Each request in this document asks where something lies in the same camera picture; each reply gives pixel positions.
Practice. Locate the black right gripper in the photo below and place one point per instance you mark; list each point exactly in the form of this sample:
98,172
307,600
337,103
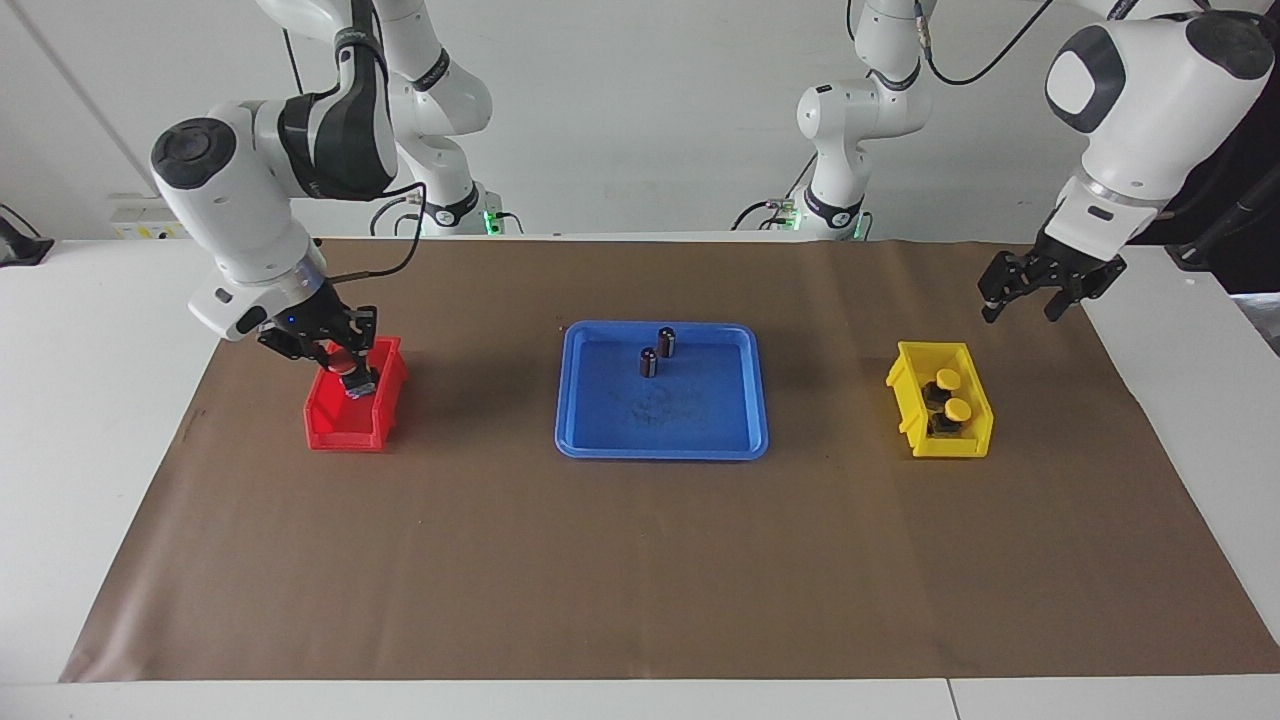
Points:
310,330

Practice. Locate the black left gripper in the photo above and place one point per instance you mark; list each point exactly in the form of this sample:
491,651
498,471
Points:
1075,268

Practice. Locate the red push button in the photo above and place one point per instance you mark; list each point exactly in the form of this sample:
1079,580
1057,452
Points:
341,358

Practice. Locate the yellow push button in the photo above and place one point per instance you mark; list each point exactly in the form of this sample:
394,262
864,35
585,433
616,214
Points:
958,408
947,379

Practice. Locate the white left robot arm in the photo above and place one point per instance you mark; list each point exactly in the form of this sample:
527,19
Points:
1150,110

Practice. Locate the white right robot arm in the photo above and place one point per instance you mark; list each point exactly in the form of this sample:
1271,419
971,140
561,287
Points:
240,210

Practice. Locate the blue plastic tray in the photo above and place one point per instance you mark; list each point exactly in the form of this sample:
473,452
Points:
700,420

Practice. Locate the red plastic bin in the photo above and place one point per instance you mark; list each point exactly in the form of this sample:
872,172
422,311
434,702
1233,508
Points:
345,435

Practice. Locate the yellow plastic bin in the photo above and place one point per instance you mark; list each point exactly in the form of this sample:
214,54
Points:
905,400

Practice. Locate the black equipment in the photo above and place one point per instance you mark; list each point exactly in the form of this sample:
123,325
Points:
1245,190

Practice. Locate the black cylindrical capacitor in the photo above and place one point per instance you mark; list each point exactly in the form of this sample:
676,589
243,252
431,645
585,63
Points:
649,362
666,342

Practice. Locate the black device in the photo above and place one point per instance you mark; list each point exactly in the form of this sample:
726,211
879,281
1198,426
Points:
20,245

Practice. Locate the brown paper mat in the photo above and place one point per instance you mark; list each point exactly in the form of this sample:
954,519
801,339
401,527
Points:
640,570

